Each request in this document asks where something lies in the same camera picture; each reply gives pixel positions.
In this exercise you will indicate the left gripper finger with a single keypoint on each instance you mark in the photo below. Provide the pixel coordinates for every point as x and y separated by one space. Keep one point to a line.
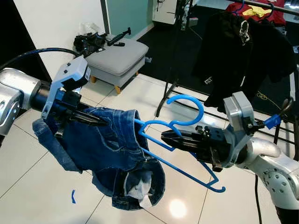
93 117

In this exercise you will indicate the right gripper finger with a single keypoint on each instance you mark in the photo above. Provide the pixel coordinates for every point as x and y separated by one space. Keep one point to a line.
182 136
187 145

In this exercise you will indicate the blue denim shorts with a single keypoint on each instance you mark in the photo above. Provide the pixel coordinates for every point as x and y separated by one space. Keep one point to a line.
103 144

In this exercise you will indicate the black metal clothes rack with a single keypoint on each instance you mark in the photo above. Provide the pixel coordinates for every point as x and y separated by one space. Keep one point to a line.
163 100

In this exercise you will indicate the grey cushioned ottoman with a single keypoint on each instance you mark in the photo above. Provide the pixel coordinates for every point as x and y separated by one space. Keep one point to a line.
119 58

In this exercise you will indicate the black patterned rug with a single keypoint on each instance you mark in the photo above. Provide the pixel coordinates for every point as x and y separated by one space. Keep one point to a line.
268 105

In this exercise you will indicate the black bag with blue trim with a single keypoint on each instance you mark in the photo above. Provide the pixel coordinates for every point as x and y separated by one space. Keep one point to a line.
88 44

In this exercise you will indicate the small black remote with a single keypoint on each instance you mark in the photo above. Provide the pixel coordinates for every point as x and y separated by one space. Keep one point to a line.
119 45

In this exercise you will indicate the clear plastic bag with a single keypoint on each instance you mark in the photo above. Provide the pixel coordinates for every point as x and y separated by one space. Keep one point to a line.
89 28

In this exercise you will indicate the blue plastic fragment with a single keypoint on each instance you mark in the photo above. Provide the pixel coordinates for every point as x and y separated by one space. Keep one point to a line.
73 197

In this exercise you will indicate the black selfie stick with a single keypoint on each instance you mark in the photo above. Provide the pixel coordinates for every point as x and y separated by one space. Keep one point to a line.
117 38

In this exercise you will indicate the black t-shirt with white print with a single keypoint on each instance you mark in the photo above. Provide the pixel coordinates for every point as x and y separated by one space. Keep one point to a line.
229 60

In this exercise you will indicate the black cabinet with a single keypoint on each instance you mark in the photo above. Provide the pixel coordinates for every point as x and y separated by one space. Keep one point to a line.
14 32

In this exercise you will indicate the teal door panel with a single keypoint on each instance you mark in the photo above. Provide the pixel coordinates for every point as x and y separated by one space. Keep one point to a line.
131 14

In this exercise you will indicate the white box appliance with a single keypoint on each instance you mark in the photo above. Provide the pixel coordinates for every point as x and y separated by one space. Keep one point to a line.
166 11

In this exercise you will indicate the yellow cloth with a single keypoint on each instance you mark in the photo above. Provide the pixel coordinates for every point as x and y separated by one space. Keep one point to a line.
257 12

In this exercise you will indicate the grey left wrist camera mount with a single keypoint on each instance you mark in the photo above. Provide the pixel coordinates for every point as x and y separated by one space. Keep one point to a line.
74 72

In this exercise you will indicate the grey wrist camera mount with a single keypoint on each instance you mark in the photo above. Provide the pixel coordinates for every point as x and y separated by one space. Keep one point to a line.
74 72
239 112

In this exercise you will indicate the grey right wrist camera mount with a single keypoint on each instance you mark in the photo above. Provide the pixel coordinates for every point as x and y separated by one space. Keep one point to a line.
239 112

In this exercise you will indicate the black door frame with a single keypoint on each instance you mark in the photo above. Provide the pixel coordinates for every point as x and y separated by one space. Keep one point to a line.
104 16

